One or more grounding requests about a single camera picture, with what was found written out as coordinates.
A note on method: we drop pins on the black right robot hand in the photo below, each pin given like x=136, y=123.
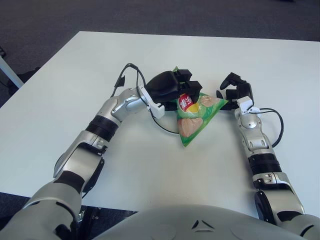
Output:
x=243, y=90

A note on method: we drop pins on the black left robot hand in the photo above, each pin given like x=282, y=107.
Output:
x=162, y=86

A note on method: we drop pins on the green chips snack bag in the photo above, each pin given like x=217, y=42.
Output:
x=192, y=120

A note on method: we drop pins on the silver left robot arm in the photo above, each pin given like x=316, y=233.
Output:
x=120, y=105

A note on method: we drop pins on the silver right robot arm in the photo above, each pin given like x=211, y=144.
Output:
x=248, y=125

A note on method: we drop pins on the white plate black rim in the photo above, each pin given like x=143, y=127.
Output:
x=168, y=123

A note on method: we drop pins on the grey robot torso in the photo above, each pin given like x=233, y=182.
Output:
x=187, y=222

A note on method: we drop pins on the black robot waist hardware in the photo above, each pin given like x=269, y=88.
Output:
x=100, y=217

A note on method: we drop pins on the white table leg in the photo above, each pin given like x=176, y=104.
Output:
x=10, y=72

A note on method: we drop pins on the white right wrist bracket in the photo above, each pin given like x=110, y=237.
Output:
x=246, y=103

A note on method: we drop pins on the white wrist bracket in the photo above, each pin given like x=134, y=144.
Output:
x=246, y=103
x=156, y=108

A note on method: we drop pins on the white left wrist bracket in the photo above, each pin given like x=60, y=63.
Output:
x=156, y=108

